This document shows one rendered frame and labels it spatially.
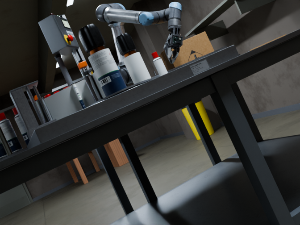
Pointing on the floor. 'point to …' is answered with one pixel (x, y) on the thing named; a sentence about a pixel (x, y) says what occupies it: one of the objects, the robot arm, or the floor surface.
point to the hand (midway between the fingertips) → (171, 61)
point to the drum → (201, 117)
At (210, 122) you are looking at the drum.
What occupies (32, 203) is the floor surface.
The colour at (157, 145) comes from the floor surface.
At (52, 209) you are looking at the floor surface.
